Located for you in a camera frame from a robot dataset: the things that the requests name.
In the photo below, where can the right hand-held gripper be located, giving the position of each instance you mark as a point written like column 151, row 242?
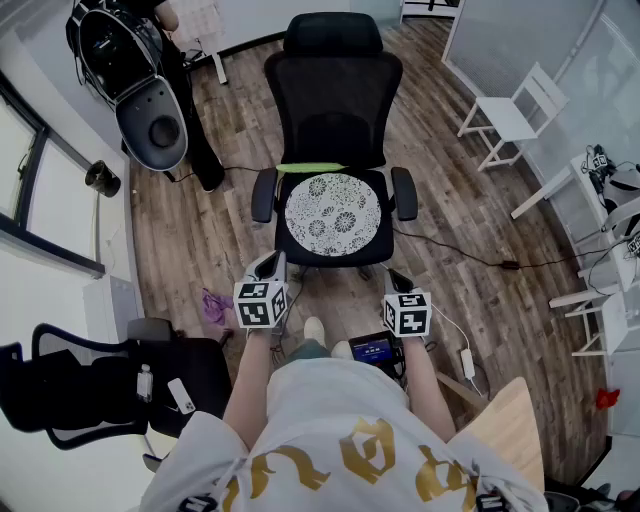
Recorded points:
column 407, row 315

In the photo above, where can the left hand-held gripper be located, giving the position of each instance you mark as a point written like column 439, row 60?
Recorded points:
column 260, row 305

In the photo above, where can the round floral black-white cushion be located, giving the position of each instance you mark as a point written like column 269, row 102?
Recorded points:
column 332, row 215

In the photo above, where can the black mesh office chair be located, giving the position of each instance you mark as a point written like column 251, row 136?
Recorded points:
column 332, row 100

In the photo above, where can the person's left forearm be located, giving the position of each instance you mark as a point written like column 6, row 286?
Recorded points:
column 250, row 380

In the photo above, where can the person's right forearm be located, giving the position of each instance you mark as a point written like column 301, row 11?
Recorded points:
column 427, row 390

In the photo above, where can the black grey-framed office chair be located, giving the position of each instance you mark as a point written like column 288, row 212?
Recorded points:
column 100, row 385

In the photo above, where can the white wooden chair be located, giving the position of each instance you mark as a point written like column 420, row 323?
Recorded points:
column 505, row 117

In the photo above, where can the purple cloth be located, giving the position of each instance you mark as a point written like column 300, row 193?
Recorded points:
column 216, row 306

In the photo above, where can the black screen device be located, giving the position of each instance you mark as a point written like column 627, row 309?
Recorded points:
column 372, row 347

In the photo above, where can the person's left white shoe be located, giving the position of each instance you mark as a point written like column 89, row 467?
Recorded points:
column 314, row 330

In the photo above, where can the person's white shoe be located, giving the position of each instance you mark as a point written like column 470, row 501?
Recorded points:
column 341, row 350
column 314, row 330

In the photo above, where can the person's blue jeans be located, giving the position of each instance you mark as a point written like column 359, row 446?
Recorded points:
column 307, row 351

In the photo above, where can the person's right white shoe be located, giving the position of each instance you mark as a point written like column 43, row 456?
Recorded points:
column 341, row 350

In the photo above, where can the white smartphone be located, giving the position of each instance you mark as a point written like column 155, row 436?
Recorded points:
column 181, row 396

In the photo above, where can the clear plastic water bottle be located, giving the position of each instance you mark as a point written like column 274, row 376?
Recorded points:
column 144, row 382

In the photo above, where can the person's white printed t-shirt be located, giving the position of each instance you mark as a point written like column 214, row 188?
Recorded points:
column 340, row 440

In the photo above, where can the green bumpy cucumber toy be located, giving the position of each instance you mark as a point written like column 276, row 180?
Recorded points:
column 310, row 167

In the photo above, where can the light wooden table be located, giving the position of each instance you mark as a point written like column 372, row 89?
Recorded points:
column 505, row 425

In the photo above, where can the white radiator cabinet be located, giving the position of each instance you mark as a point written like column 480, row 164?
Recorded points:
column 110, row 310

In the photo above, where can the black cup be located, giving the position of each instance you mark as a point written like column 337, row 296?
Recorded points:
column 102, row 179

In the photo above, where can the grey shell backpack device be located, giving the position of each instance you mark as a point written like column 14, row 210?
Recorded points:
column 150, row 125

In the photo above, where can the red small object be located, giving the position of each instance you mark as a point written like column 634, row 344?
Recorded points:
column 606, row 398

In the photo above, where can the spare grey gripper device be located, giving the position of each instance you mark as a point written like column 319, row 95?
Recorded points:
column 625, row 220
column 622, row 182

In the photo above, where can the white desk with thin leg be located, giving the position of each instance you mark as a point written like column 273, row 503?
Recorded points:
column 200, row 20

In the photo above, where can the white wooden stool frame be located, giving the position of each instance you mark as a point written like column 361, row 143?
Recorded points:
column 570, row 300

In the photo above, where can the black window frame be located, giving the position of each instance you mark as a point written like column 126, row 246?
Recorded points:
column 30, row 145

